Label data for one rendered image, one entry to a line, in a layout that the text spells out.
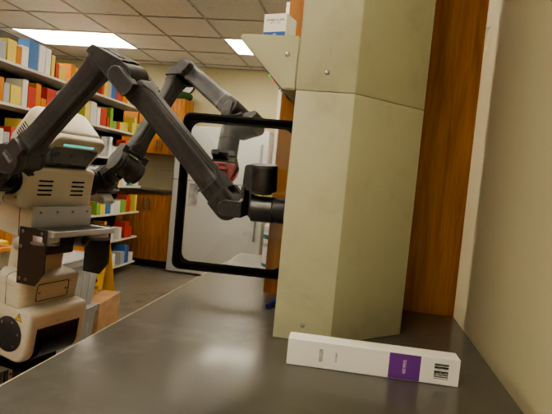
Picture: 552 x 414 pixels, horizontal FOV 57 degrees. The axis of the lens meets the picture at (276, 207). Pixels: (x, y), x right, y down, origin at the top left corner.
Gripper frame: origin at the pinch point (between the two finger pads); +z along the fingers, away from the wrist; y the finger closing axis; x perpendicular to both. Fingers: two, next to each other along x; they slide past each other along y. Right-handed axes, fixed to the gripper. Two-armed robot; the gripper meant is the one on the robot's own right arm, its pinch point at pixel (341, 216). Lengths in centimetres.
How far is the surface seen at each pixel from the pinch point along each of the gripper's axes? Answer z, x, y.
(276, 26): -15.7, -37.1, -8.2
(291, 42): -11.5, -32.3, -14.5
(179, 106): -231, -93, 507
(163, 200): -235, 27, 487
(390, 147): 8.7, -14.8, -6.8
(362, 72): 2.1, -27.5, -13.6
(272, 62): -14.8, -28.6, -14.5
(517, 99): 33.3, -26.6, 0.4
